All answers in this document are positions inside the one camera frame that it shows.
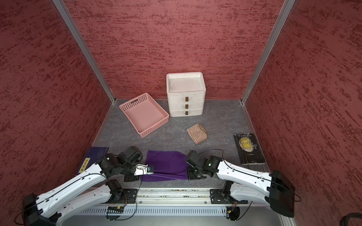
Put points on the pink plastic basket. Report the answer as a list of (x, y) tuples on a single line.
[(145, 114)]

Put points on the black moon book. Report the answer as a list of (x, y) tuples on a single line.
[(249, 149)]

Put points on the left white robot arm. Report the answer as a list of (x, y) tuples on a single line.
[(91, 187)]

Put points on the aluminium corner post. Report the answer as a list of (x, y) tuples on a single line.
[(280, 21), (66, 16)]

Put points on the striped beige dishcloth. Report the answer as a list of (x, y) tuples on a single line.
[(197, 133)]

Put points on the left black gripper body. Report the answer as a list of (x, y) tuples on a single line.
[(128, 171)]

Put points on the right aluminium corner post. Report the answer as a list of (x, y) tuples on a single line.
[(280, 21)]

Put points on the left aluminium corner post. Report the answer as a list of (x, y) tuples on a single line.
[(66, 16)]

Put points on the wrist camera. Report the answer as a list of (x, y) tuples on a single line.
[(141, 170), (193, 159)]

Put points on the dark blue book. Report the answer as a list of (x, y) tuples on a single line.
[(93, 154)]

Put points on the white three-drawer organizer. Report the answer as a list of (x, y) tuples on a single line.
[(185, 94)]

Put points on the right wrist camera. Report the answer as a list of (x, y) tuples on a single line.
[(193, 159)]

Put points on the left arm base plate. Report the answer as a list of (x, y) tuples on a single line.
[(128, 196)]

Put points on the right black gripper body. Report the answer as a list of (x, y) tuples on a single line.
[(195, 173)]

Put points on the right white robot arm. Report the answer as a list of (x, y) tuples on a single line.
[(242, 184)]

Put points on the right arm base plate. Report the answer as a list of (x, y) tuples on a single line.
[(217, 197)]

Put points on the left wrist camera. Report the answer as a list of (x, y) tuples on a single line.
[(141, 170)]

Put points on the purple dishcloth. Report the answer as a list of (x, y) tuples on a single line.
[(168, 165)]

